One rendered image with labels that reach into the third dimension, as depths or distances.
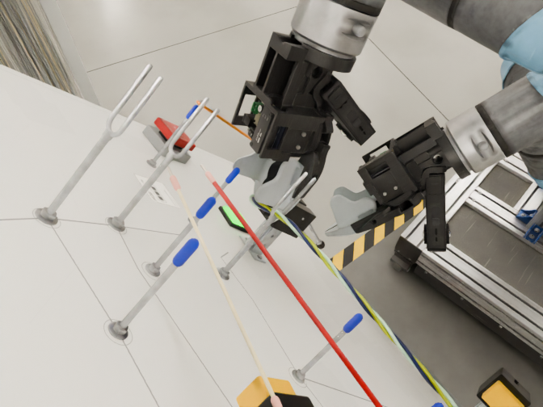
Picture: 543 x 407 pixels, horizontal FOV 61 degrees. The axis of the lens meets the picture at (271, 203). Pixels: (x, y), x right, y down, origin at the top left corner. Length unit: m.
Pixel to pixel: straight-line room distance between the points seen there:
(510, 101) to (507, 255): 1.21
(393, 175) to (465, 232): 1.18
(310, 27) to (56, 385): 0.35
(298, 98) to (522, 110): 0.26
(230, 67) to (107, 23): 0.80
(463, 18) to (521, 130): 0.17
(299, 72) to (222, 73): 2.03
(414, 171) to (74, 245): 0.43
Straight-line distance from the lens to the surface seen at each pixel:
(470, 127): 0.61
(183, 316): 0.40
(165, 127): 0.69
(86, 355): 0.31
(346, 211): 0.65
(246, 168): 0.56
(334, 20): 0.45
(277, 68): 0.47
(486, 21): 0.50
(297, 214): 0.58
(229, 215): 0.64
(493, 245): 1.79
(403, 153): 0.62
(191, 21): 2.85
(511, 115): 0.61
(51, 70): 1.14
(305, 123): 0.48
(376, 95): 2.42
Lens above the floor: 1.63
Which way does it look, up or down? 57 degrees down
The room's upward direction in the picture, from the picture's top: straight up
